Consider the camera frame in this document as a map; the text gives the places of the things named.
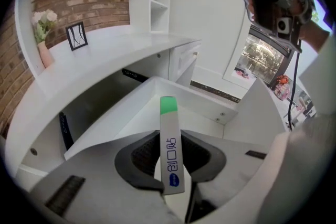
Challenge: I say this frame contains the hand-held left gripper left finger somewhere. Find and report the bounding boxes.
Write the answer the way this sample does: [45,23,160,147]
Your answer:
[28,130,184,224]

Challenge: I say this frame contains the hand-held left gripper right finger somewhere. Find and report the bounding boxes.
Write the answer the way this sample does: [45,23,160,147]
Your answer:
[180,130,274,223]

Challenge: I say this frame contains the white band-aid box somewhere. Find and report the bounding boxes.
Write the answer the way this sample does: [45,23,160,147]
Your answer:
[159,95,186,196]

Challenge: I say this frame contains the white drawer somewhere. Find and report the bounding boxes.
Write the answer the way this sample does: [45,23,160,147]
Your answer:
[64,76,240,162]

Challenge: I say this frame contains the person's right forearm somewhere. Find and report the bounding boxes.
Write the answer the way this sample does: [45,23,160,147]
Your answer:
[299,18,332,52]

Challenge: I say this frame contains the pink items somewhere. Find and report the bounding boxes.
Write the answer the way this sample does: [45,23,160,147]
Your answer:
[234,68,257,79]

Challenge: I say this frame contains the colourful bag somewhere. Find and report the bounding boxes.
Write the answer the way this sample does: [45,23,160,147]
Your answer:
[273,74,291,100]

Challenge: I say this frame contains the white cupboard door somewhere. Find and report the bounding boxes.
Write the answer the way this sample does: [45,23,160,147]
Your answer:
[170,40,202,85]

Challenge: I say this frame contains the pink vase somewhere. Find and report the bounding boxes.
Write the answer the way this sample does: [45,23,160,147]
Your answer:
[37,42,55,69]

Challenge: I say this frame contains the white shelf cabinet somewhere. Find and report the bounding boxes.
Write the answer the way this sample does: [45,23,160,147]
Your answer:
[7,0,203,192]

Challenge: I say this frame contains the white flowers bunch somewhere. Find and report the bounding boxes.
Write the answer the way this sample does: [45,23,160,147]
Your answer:
[31,9,59,45]

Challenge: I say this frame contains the black cable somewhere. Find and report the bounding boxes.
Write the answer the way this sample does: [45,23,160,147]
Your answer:
[288,17,301,131]

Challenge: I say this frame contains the black picture frame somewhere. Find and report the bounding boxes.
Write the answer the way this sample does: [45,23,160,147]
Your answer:
[65,21,88,52]

